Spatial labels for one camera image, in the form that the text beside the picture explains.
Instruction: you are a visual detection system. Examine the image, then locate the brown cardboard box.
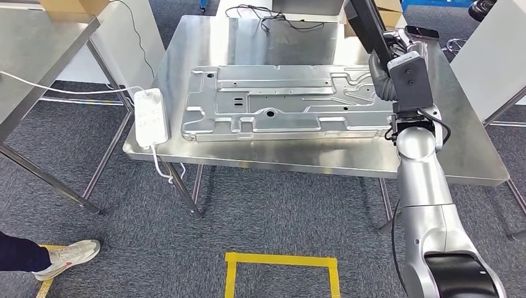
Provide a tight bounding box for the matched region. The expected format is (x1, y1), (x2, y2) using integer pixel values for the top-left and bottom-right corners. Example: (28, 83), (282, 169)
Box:
(344, 0), (404, 38)
(38, 0), (111, 16)

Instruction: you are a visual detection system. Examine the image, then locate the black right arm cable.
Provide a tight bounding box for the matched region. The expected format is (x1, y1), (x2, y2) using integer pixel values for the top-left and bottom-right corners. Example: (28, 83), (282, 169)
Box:
(390, 199), (408, 297)

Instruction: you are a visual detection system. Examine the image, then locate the white table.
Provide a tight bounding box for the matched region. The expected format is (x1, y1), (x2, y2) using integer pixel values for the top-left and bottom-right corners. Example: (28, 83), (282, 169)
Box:
(215, 0), (408, 30)

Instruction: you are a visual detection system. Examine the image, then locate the stamped sheet metal plate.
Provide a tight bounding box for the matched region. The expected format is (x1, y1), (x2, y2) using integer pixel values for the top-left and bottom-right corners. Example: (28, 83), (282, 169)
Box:
(181, 64), (398, 143)

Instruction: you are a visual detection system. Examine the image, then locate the person's left shoe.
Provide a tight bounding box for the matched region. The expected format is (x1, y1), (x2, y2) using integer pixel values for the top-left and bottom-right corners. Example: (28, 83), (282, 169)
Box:
(32, 240), (102, 282)

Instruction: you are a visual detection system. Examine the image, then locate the white power cable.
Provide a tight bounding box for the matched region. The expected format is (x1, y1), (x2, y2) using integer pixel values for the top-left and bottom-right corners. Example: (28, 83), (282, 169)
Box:
(149, 143), (188, 184)
(0, 70), (145, 96)

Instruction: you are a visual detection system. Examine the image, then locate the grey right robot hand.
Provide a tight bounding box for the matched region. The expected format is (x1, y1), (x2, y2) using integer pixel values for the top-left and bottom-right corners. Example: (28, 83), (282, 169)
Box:
(382, 27), (428, 63)

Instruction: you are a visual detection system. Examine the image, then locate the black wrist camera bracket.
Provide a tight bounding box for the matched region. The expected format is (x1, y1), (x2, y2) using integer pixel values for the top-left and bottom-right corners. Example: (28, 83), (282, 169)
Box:
(388, 52), (434, 112)

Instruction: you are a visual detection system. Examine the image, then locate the thin black cable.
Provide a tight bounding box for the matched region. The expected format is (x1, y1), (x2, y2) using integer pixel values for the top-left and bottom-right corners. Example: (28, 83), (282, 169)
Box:
(113, 0), (156, 79)

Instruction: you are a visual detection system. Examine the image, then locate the black smartphone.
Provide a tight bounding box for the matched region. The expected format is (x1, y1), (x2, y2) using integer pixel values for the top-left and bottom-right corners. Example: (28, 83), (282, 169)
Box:
(404, 25), (440, 41)

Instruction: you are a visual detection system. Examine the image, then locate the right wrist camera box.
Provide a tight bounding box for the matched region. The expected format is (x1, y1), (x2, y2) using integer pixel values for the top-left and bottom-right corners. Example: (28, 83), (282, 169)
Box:
(386, 51), (426, 71)

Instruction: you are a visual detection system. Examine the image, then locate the black plastic panel part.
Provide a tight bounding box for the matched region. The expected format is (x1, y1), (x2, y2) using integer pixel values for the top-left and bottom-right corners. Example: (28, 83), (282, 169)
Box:
(347, 0), (393, 69)

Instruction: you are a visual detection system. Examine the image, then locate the large white power strip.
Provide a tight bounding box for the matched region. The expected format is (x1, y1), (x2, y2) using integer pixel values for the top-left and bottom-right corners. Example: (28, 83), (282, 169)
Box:
(133, 87), (170, 150)

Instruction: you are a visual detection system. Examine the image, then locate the blue metal bench frame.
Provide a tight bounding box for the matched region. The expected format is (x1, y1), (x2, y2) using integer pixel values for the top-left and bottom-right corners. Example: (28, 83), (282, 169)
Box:
(400, 0), (473, 10)

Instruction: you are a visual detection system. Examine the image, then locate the white divider board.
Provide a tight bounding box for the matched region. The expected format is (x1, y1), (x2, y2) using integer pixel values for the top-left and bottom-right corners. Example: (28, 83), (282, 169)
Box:
(450, 0), (526, 122)
(55, 0), (166, 99)

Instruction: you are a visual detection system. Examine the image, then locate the tangled black cable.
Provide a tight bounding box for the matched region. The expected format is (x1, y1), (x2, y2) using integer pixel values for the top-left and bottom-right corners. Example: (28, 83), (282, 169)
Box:
(225, 4), (326, 34)

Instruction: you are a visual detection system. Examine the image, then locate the stainless steel workbench table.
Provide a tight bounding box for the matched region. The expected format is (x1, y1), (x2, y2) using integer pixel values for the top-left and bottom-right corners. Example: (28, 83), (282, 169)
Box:
(122, 16), (510, 235)

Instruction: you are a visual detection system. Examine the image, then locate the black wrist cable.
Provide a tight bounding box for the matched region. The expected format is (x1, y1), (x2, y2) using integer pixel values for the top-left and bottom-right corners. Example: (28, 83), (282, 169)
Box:
(384, 107), (452, 145)

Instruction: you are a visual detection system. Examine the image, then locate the grey laptop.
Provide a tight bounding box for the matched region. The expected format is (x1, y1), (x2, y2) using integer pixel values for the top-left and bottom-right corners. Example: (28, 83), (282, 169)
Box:
(271, 0), (346, 17)

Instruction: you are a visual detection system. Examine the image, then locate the black round stool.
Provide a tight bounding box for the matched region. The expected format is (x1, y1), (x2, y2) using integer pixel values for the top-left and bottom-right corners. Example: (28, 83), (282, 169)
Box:
(468, 0), (498, 22)

